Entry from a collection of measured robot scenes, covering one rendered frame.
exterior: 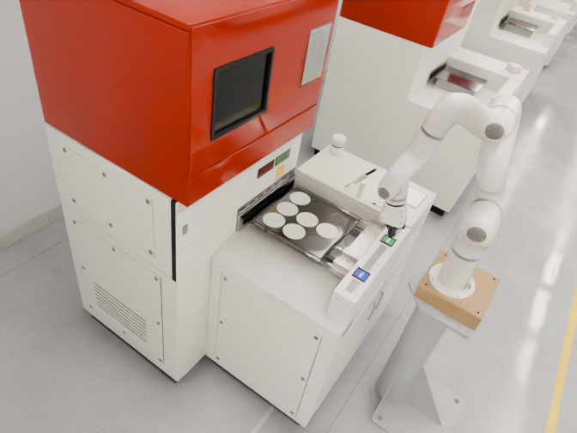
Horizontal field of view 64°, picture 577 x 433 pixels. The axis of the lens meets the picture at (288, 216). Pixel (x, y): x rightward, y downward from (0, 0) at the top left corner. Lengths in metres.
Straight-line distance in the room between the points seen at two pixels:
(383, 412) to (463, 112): 1.63
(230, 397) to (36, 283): 1.33
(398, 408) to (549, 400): 0.92
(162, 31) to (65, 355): 1.86
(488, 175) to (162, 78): 1.08
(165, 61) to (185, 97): 0.11
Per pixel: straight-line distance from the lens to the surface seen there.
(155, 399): 2.52
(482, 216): 1.73
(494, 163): 1.66
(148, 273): 1.98
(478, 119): 1.55
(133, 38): 1.44
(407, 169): 1.71
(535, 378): 3.21
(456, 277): 1.96
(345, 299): 1.72
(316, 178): 2.24
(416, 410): 2.71
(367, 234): 2.13
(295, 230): 2.01
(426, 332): 2.19
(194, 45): 1.29
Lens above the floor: 2.22
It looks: 40 degrees down
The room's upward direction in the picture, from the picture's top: 11 degrees clockwise
